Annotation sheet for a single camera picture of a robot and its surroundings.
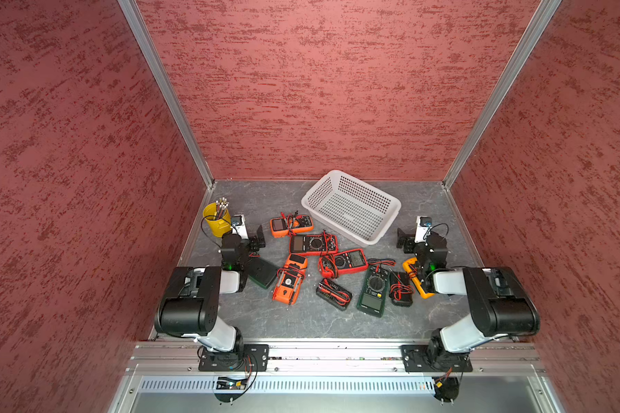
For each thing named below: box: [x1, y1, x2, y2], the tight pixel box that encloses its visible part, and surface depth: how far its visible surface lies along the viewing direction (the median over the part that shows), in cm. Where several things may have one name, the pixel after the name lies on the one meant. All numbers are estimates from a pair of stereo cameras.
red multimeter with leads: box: [318, 247, 370, 279], surface depth 91 cm
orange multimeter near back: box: [269, 215, 315, 239], surface depth 102 cm
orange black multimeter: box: [272, 252, 309, 306], surface depth 87 cm
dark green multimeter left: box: [246, 257, 278, 289], surface depth 91 cm
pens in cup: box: [215, 196, 230, 220], surface depth 91 cm
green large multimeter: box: [356, 265, 391, 318], surface depth 87 cm
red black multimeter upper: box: [289, 229, 340, 254], surface depth 97 cm
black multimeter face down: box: [389, 271, 415, 308], surface depth 86 cm
